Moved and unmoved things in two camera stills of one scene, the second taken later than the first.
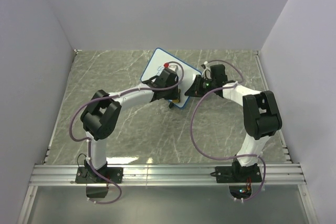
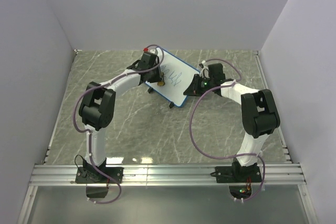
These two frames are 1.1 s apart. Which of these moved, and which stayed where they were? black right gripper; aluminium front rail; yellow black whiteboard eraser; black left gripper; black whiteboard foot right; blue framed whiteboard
Moved: yellow black whiteboard eraser; black left gripper
Stayed: black whiteboard foot right; blue framed whiteboard; aluminium front rail; black right gripper
